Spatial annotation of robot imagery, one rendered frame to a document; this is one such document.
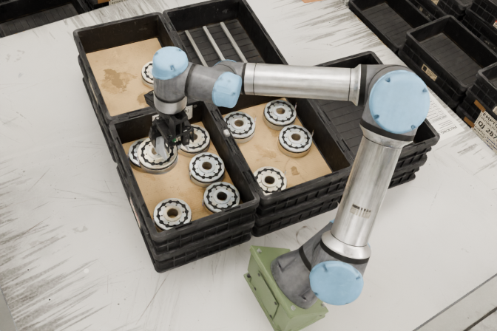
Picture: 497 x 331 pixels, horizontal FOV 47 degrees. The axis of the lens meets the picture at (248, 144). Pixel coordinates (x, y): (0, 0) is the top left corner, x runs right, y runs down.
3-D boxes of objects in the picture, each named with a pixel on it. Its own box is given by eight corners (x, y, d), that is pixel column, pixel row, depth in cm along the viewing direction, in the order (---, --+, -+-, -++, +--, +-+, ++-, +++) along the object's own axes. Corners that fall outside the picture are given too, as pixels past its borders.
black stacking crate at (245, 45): (286, 95, 190) (292, 72, 181) (204, 119, 180) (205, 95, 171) (238, 19, 210) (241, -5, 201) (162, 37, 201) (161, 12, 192)
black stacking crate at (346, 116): (427, 161, 179) (441, 140, 170) (347, 190, 170) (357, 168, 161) (362, 74, 199) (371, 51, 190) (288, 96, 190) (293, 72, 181)
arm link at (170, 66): (183, 74, 118) (145, 63, 118) (183, 108, 126) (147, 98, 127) (196, 49, 122) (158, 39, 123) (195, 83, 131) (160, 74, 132)
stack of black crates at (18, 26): (76, 19, 297) (69, -17, 279) (100, 56, 283) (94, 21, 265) (-1, 43, 282) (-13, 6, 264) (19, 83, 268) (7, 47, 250)
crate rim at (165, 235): (108, 126, 163) (107, 121, 161) (205, 100, 173) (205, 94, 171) (154, 244, 143) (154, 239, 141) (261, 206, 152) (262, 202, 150)
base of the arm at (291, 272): (317, 300, 154) (345, 278, 151) (299, 315, 140) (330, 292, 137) (282, 255, 157) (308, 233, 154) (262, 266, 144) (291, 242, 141)
